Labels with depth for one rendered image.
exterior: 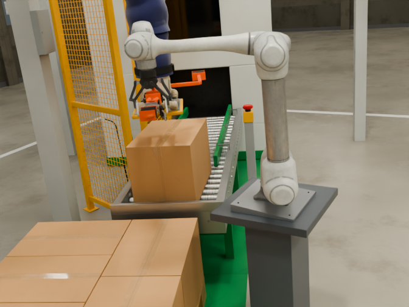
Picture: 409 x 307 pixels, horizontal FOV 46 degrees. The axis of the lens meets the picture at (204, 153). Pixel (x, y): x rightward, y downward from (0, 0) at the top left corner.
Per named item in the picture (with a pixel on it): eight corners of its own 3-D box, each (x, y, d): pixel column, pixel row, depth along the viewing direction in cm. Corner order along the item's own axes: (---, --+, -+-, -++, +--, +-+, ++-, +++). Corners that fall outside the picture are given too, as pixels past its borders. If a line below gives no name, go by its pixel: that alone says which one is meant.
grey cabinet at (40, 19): (49, 51, 356) (41, 9, 347) (56, 50, 355) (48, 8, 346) (38, 55, 337) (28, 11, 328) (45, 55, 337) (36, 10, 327)
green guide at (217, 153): (229, 112, 508) (228, 103, 505) (238, 111, 507) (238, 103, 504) (213, 166, 358) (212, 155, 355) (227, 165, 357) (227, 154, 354)
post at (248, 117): (251, 239, 362) (243, 109, 329) (260, 239, 361) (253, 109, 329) (251, 244, 355) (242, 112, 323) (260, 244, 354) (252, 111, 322)
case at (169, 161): (158, 172, 359) (151, 120, 346) (211, 170, 351) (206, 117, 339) (134, 208, 303) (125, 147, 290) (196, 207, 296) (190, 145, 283)
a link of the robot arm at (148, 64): (136, 55, 224) (138, 68, 226) (134, 58, 215) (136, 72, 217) (156, 53, 224) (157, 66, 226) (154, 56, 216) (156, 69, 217)
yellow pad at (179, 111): (167, 102, 305) (166, 95, 303) (182, 101, 305) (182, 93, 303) (165, 116, 273) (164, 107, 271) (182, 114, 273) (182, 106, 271)
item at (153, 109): (142, 117, 232) (140, 106, 231) (157, 116, 233) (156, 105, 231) (140, 122, 225) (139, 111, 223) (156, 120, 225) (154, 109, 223)
